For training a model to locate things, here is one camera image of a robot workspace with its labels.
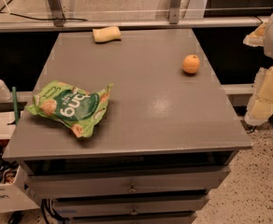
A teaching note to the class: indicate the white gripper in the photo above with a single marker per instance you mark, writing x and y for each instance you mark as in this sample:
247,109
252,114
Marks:
260,107

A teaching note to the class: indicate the green rice chip bag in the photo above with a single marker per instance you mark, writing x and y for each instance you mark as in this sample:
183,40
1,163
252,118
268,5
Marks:
78,109

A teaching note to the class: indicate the orange fruit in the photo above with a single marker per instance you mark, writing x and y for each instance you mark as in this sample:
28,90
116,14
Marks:
191,64

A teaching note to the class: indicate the yellow sponge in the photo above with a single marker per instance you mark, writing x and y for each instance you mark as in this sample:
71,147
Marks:
107,34

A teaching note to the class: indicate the top drawer knob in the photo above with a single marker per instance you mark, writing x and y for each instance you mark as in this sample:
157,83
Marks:
132,188

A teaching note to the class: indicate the drawer knob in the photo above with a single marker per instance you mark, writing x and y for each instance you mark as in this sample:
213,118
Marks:
132,188
134,212

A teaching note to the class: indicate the green stick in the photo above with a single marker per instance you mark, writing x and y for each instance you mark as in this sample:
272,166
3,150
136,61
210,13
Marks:
15,105

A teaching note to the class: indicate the white cardboard box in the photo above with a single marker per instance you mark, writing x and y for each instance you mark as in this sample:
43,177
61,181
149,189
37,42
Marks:
18,196

